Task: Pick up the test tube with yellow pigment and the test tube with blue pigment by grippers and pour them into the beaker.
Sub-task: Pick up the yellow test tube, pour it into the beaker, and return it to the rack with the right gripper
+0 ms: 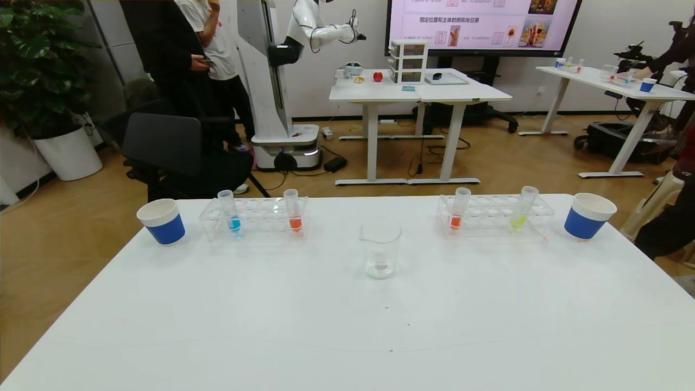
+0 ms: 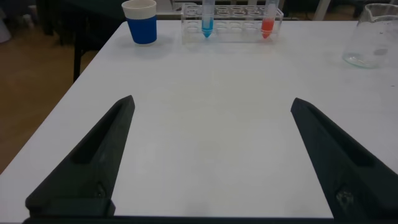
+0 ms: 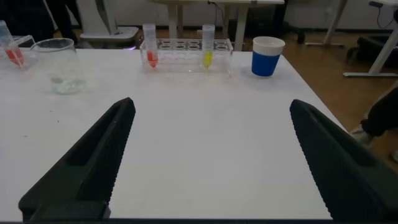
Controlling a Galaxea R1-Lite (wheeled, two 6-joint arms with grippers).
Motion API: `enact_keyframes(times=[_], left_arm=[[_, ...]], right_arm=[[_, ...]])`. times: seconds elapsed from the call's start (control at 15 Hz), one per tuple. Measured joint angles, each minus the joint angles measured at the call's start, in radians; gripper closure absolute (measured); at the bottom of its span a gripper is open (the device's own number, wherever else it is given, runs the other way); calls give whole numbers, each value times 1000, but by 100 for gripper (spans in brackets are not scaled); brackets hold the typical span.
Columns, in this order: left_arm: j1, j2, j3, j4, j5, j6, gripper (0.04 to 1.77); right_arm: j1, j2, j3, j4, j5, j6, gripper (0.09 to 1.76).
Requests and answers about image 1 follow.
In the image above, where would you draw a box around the large wall display screen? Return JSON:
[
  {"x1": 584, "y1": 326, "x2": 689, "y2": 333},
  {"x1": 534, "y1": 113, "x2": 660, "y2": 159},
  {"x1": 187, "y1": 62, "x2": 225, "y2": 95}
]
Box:
[{"x1": 385, "y1": 0, "x2": 583, "y2": 58}]

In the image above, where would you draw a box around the black office chair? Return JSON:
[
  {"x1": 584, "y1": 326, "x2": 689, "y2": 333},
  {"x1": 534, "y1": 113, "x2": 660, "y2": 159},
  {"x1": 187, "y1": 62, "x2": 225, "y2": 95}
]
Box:
[{"x1": 100, "y1": 112, "x2": 270, "y2": 203}]

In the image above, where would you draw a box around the person in black clothes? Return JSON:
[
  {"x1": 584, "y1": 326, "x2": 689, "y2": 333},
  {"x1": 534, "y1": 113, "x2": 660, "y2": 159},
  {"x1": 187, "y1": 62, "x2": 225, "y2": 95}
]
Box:
[{"x1": 118, "y1": 0, "x2": 251, "y2": 195}]

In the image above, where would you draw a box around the white plant pot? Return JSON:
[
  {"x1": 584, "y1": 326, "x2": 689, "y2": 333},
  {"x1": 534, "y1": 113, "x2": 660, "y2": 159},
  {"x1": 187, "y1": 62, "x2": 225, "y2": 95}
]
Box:
[{"x1": 31, "y1": 125, "x2": 104, "y2": 181}]

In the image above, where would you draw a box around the blue white paper cup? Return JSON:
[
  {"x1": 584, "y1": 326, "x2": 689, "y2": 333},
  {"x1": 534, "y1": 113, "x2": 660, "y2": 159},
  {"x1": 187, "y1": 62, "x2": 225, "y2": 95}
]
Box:
[
  {"x1": 564, "y1": 192, "x2": 618, "y2": 241},
  {"x1": 136, "y1": 198, "x2": 186, "y2": 246}
]

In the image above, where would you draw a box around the black wheeled robot base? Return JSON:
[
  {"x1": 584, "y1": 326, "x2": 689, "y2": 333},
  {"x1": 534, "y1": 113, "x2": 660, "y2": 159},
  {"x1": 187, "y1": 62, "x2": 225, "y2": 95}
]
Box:
[{"x1": 574, "y1": 121, "x2": 677, "y2": 165}]

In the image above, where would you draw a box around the person with dark sleeve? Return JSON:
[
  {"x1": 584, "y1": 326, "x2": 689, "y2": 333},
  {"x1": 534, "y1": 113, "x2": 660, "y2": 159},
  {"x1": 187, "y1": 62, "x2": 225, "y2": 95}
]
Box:
[{"x1": 633, "y1": 22, "x2": 695, "y2": 117}]

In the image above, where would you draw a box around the black display stand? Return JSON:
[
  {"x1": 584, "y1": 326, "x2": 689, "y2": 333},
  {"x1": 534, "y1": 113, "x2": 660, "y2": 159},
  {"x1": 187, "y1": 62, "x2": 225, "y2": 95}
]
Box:
[{"x1": 413, "y1": 54, "x2": 519, "y2": 134}]

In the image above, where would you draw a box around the white standing desk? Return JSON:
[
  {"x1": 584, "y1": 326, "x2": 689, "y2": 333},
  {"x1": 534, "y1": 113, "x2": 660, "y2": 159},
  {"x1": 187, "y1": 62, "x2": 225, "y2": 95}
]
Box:
[
  {"x1": 519, "y1": 65, "x2": 695, "y2": 179},
  {"x1": 329, "y1": 69, "x2": 422, "y2": 186},
  {"x1": 408, "y1": 67, "x2": 513, "y2": 185}
]

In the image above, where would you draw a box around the large green leafy plant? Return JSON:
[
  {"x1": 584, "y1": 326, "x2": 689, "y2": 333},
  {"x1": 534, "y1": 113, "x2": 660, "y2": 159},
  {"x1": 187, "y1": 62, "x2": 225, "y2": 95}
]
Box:
[{"x1": 0, "y1": 0, "x2": 102, "y2": 137}]

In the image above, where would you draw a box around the yellow pigment test tube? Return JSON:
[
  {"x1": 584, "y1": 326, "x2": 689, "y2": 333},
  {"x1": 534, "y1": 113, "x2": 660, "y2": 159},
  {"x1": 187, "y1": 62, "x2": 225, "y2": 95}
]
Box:
[{"x1": 509, "y1": 186, "x2": 539, "y2": 230}]

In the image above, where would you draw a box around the clear glass beaker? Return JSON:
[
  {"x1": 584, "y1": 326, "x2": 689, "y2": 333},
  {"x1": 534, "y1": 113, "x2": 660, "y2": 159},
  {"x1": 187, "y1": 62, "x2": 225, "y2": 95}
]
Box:
[{"x1": 359, "y1": 219, "x2": 403, "y2": 280}]

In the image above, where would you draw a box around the white humanoid robot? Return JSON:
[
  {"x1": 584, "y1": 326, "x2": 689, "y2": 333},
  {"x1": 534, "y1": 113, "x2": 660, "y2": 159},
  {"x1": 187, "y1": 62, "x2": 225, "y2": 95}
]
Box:
[{"x1": 236, "y1": 0, "x2": 368, "y2": 172}]

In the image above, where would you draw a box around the clear plastic test tube rack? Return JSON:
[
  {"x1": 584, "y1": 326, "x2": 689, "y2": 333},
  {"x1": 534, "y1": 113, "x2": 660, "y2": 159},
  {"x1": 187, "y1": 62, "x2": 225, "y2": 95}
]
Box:
[
  {"x1": 436, "y1": 193, "x2": 555, "y2": 240},
  {"x1": 199, "y1": 196, "x2": 309, "y2": 242}
]

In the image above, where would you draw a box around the olive green jacket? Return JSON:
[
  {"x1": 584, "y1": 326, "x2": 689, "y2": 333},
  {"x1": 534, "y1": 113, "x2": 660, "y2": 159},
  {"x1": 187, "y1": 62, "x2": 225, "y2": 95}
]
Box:
[{"x1": 124, "y1": 78, "x2": 163, "y2": 112}]

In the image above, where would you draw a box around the person in white t-shirt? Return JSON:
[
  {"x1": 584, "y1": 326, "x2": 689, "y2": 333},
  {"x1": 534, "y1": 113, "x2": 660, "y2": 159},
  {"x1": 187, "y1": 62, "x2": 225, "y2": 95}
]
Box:
[{"x1": 175, "y1": 0, "x2": 257, "y2": 154}]

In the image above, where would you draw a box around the white mini drawer unit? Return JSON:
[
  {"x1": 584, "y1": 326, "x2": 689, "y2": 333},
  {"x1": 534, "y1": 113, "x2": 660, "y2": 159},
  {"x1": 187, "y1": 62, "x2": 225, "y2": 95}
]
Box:
[{"x1": 388, "y1": 39, "x2": 429, "y2": 85}]

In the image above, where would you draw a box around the orange pigment test tube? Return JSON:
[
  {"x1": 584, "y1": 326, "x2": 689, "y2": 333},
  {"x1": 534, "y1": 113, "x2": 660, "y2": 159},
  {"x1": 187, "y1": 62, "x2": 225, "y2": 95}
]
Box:
[
  {"x1": 448, "y1": 187, "x2": 472, "y2": 230},
  {"x1": 283, "y1": 188, "x2": 303, "y2": 233}
]

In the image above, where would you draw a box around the blue pigment test tube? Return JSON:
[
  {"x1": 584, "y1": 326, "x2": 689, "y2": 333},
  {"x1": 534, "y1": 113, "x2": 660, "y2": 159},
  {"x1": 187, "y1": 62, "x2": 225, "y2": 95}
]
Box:
[{"x1": 217, "y1": 190, "x2": 242, "y2": 234}]

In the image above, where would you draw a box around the grey flat tray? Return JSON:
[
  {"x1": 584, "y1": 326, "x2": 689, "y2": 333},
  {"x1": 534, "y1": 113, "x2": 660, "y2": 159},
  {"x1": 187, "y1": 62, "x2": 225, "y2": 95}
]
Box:
[{"x1": 425, "y1": 71, "x2": 470, "y2": 86}]

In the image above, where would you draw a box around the beige plastic stool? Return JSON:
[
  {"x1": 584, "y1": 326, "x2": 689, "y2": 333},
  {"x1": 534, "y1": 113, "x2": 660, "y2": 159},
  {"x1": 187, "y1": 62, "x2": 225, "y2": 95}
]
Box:
[{"x1": 619, "y1": 166, "x2": 695, "y2": 242}]

